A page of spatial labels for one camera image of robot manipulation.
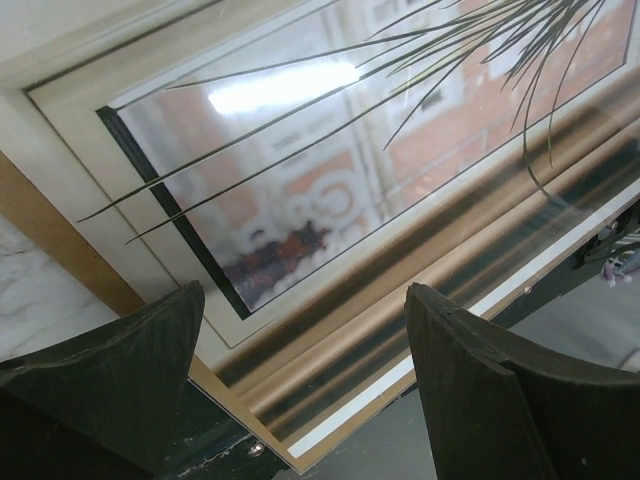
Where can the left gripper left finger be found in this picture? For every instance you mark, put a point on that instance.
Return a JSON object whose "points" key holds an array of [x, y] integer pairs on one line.
{"points": [[103, 404]]}

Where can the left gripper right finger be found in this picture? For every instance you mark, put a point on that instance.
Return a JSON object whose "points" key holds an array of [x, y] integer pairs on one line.
{"points": [[498, 406]]}

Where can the plant photo with backing board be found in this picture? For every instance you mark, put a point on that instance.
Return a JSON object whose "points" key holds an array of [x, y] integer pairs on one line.
{"points": [[306, 162]]}

